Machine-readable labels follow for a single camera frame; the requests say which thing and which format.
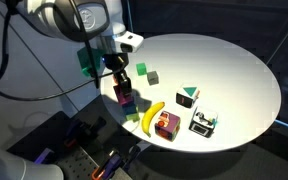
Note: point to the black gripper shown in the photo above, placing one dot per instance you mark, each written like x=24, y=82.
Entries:
x=117, y=63

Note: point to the pink block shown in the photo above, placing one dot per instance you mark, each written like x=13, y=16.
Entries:
x=122, y=99

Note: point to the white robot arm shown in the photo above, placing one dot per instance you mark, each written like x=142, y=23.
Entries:
x=77, y=21

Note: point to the blue block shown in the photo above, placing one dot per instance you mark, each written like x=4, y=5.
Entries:
x=129, y=108

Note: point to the grey block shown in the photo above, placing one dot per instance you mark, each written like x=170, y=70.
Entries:
x=152, y=78

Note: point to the lime green block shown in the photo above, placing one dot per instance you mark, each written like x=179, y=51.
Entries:
x=133, y=117

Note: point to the yellow banana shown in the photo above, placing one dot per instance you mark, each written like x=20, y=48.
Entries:
x=148, y=116

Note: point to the purple orange picture cube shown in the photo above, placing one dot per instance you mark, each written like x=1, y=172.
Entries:
x=167, y=125

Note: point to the orange purple clamp left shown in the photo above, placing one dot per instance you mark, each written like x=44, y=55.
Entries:
x=80, y=131

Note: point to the orange purple clamp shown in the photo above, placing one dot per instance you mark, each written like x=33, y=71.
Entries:
x=80, y=131
x=108, y=167

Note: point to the cube with green triangle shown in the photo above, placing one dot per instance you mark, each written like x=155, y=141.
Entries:
x=186, y=96

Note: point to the orange purple clamp right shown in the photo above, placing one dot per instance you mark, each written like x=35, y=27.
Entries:
x=108, y=167

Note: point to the black white picture cube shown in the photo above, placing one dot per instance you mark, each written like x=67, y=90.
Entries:
x=203, y=121

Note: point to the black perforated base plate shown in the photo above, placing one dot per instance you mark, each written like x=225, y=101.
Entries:
x=78, y=162

